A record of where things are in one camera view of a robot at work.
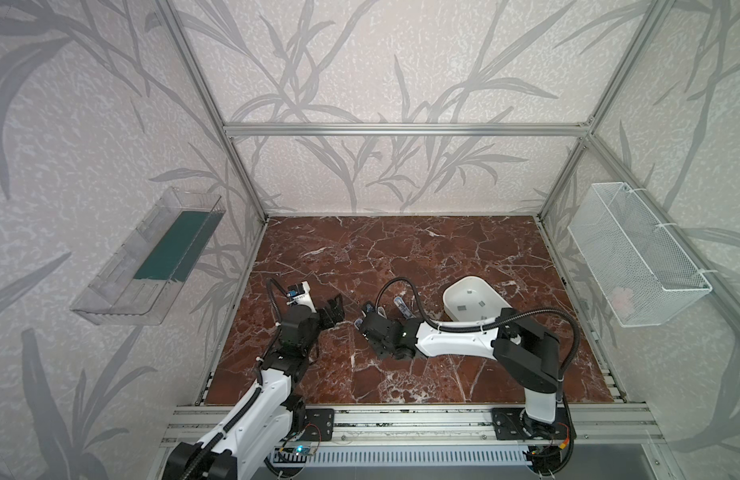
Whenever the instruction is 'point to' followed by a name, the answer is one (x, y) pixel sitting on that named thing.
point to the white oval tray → (470, 298)
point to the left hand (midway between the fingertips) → (334, 290)
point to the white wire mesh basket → (643, 274)
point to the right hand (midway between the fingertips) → (378, 327)
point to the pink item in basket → (622, 299)
